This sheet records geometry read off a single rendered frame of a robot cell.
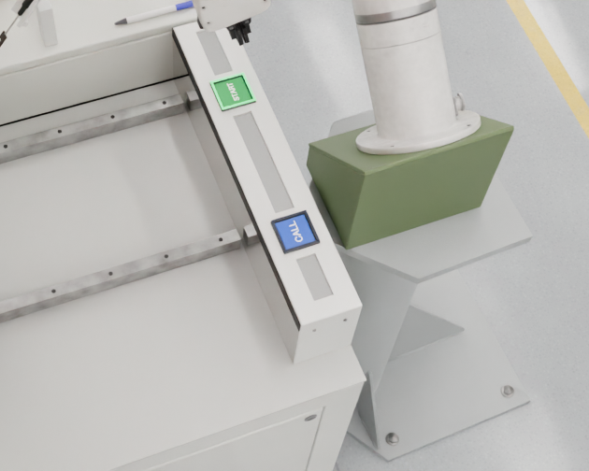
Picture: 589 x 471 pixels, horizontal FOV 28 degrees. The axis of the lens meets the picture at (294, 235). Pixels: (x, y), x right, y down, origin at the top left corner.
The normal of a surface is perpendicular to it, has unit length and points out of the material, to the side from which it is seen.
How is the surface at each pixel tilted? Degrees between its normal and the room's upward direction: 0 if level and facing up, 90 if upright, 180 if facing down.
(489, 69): 0
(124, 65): 90
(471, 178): 90
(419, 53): 44
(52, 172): 0
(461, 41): 0
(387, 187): 90
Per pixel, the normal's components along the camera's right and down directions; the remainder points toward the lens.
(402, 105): -0.28, 0.36
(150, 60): 0.37, 0.83
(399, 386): 0.07, -0.48
